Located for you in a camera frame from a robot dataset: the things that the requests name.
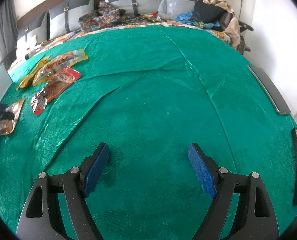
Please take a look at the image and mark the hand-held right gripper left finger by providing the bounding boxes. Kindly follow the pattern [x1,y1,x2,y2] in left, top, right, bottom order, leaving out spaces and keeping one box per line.
[16,142,110,240]

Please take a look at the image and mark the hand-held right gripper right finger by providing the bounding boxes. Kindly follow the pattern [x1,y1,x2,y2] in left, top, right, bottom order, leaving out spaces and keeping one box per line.
[188,143,280,240]

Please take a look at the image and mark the small brown snack packet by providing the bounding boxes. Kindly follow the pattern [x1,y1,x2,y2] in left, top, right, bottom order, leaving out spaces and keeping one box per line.
[0,98,26,137]

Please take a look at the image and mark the plain yellow snack packet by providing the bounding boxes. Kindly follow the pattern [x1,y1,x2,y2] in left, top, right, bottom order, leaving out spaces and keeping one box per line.
[16,54,51,91]

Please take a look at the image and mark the dark red snack packet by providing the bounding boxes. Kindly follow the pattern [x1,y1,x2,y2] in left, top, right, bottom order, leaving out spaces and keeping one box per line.
[30,66,82,116]

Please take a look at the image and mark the clear orange-trimmed snack packet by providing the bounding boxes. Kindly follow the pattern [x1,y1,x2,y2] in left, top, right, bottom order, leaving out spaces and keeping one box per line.
[32,49,88,86]

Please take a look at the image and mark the grey curtain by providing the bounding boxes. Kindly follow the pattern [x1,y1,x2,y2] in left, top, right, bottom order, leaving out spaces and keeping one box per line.
[0,0,18,68]

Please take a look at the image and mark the floral bedsheet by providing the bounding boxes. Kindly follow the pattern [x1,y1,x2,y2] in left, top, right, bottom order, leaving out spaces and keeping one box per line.
[9,17,239,70]

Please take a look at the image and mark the grey flat device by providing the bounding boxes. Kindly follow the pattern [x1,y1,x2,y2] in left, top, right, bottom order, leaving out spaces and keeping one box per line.
[248,65,291,115]

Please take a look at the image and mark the dark patterned cloth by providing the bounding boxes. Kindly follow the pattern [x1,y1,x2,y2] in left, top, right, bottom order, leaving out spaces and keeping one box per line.
[78,2,139,32]

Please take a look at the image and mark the brown chair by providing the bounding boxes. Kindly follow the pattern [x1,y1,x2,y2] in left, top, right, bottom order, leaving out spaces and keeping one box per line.
[220,12,254,53]

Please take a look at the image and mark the blue cloth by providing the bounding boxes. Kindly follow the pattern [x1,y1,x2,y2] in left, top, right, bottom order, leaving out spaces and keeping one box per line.
[175,11,221,29]

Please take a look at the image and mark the black bag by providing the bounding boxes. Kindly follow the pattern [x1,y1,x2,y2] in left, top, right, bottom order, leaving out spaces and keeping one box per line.
[190,1,226,24]

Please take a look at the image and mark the small colourful wrappers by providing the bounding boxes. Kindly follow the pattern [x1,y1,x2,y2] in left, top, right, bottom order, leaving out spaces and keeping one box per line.
[139,13,162,22]

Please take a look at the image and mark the clear plastic bag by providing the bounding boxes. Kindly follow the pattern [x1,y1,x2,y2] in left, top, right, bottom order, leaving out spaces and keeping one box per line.
[158,0,180,20]

